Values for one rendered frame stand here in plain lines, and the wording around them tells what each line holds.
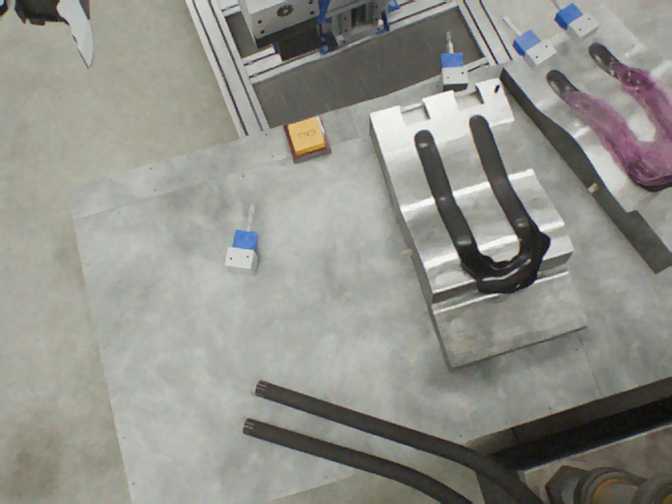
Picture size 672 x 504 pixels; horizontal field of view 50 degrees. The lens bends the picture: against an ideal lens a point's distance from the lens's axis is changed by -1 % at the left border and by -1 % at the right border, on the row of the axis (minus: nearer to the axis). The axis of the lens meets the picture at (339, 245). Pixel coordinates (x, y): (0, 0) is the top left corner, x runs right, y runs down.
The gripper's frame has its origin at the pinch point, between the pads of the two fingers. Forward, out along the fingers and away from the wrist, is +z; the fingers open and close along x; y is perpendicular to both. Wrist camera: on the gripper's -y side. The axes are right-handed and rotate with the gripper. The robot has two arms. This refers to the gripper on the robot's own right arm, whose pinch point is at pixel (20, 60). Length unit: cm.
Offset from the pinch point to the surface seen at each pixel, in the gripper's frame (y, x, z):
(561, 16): 48, -83, -45
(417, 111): 52, -55, -23
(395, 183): 51, -51, -8
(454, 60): 54, -63, -36
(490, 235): 44, -68, 3
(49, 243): 153, 42, -14
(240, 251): 58, -24, 6
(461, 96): 51, -64, -27
